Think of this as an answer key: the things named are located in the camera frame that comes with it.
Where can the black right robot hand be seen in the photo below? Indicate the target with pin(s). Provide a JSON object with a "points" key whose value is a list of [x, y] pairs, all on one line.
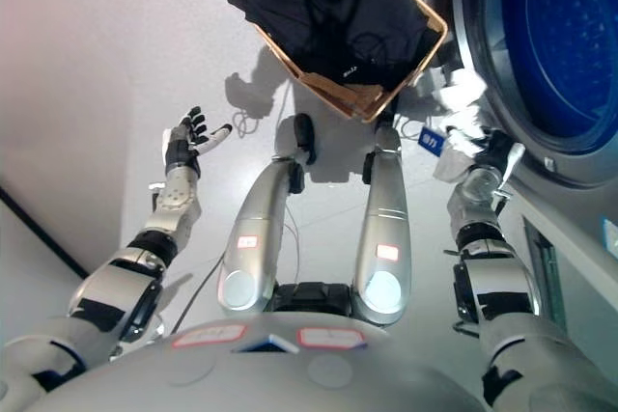
{"points": [[495, 151]]}

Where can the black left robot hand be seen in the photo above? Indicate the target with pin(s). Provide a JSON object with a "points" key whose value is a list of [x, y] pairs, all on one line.
{"points": [[181, 146]]}

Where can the white cloth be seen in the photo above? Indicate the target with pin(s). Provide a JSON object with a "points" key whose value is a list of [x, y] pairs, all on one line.
{"points": [[458, 103]]}

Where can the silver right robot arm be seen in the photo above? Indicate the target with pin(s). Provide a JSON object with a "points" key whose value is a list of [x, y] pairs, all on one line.
{"points": [[502, 296]]}

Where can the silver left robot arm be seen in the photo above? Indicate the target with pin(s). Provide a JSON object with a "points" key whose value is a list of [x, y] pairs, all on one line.
{"points": [[116, 286]]}

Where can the brown cardboard basket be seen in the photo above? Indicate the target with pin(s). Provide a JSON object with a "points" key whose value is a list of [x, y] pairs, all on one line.
{"points": [[367, 98]]}

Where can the black clothes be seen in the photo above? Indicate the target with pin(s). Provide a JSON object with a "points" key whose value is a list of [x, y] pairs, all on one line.
{"points": [[338, 21]]}

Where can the blue paper tag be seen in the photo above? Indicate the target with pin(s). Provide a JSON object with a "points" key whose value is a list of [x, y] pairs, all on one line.
{"points": [[430, 141]]}

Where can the blue energy label sticker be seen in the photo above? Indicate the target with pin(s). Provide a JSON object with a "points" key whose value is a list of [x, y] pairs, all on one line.
{"points": [[610, 232]]}

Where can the silver robot torso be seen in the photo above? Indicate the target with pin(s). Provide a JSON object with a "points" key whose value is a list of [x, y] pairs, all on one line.
{"points": [[241, 378]]}

